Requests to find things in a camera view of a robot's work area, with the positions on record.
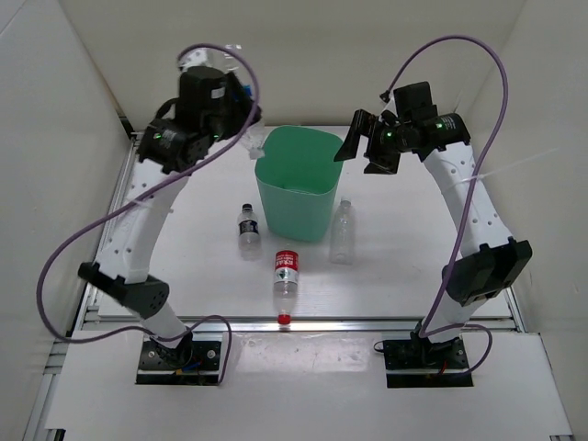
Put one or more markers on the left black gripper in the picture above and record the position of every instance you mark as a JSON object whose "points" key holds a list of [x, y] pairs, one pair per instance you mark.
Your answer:
{"points": [[242, 108]]}

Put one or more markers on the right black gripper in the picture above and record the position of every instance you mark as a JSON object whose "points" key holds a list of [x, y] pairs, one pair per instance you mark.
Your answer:
{"points": [[367, 124]]}

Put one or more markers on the clear unlabelled plastic bottle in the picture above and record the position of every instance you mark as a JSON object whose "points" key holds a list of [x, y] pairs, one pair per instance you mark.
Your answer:
{"points": [[343, 234]]}

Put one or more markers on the dark label Pepsi bottle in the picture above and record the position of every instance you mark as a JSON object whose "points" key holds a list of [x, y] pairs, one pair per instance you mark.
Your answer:
{"points": [[249, 238]]}

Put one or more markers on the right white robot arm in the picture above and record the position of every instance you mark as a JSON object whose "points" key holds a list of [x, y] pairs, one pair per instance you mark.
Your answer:
{"points": [[486, 258]]}

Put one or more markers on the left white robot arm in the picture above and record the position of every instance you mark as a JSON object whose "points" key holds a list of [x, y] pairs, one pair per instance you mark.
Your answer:
{"points": [[121, 269]]}

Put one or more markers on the green plastic bin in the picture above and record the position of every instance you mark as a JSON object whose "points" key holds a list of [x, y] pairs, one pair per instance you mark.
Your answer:
{"points": [[297, 180]]}

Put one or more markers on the red label water bottle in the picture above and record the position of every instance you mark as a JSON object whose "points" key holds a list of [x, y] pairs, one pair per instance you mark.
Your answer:
{"points": [[286, 285]]}

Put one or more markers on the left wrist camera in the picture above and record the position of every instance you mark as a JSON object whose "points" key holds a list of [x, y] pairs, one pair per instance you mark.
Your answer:
{"points": [[201, 97]]}

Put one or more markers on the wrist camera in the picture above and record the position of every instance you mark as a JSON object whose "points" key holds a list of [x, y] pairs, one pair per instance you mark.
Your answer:
{"points": [[414, 102], [201, 97]]}

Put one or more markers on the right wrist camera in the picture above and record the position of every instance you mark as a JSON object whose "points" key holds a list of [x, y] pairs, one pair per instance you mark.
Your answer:
{"points": [[414, 102]]}

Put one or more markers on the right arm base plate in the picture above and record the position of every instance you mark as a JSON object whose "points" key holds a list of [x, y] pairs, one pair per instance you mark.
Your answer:
{"points": [[419, 364]]}

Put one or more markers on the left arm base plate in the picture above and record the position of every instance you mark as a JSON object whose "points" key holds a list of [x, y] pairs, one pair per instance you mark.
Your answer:
{"points": [[197, 364]]}

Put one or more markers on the aluminium frame rail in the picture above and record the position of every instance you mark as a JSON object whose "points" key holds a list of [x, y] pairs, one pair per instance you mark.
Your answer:
{"points": [[92, 322]]}

